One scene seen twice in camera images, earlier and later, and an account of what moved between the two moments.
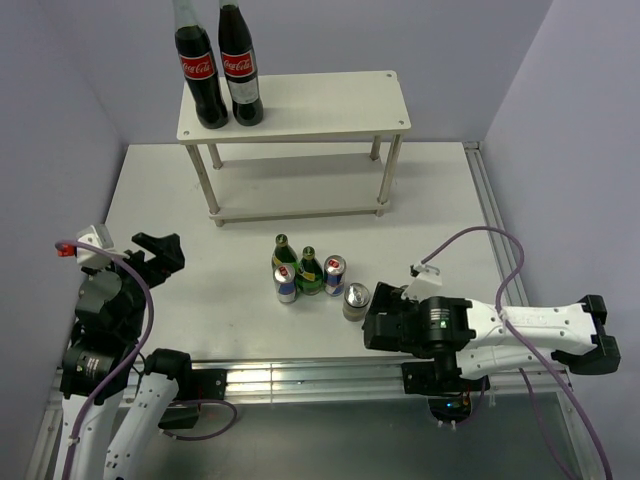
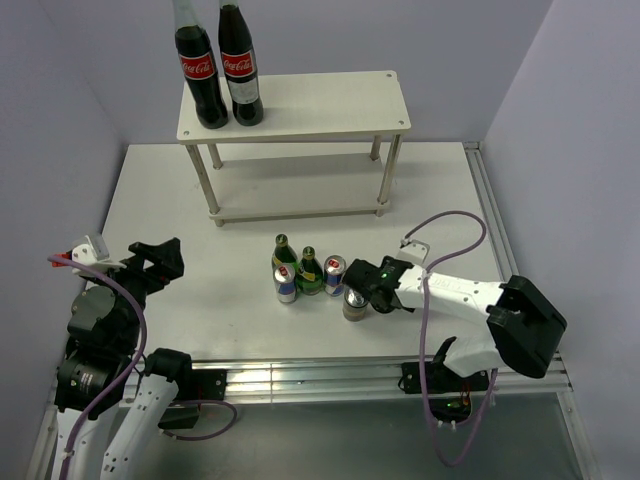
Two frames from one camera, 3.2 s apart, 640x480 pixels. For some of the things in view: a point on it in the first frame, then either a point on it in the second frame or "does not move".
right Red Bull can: (334, 268) does not move
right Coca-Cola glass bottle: (239, 65) does not move
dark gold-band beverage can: (355, 305) does not move
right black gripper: (388, 297) -> (385, 261)
